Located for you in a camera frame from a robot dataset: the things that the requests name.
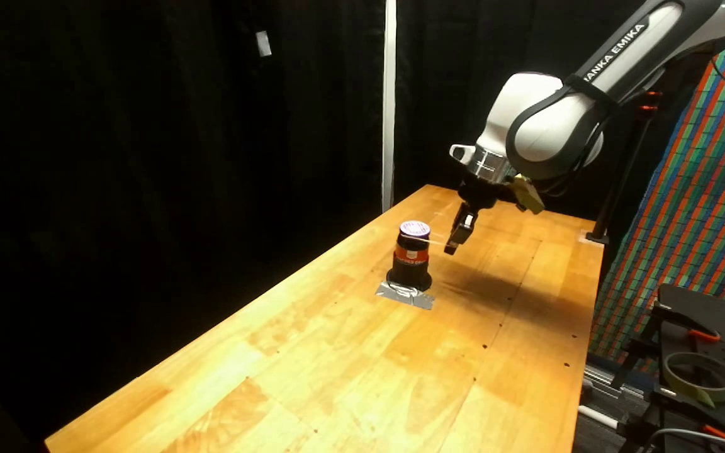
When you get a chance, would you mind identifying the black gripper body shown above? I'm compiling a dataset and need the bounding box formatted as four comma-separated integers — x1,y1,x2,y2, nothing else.
455,173,507,217

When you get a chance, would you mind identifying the dark jar with purple lid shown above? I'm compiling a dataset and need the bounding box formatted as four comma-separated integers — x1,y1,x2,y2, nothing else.
384,219,434,295

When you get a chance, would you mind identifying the yellow tag on wrist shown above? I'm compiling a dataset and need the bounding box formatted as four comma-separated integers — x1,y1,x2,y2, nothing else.
507,171,549,217

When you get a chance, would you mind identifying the white vertical pole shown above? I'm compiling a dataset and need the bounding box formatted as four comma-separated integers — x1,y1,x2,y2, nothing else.
376,0,400,213

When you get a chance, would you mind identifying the colourful striped cloth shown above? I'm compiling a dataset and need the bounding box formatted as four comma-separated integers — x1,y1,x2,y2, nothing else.
588,13,725,365

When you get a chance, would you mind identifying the white tag on curtain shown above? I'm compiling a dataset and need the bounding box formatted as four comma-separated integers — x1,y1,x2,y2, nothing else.
251,28,277,59

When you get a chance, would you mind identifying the pale tape roll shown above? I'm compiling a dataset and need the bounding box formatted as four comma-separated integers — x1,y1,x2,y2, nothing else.
660,346,725,409

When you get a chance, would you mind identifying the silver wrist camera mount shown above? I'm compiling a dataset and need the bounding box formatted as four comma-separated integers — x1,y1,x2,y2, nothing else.
448,141,507,186

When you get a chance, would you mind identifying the black camera stand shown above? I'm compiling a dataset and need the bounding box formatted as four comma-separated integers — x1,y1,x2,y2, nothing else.
580,84,670,246

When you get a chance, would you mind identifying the aluminium rail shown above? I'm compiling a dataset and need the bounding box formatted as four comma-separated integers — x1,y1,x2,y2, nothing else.
580,359,645,432

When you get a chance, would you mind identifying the orange handled clamp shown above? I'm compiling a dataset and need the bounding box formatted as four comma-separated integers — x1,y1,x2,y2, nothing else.
651,301,725,349

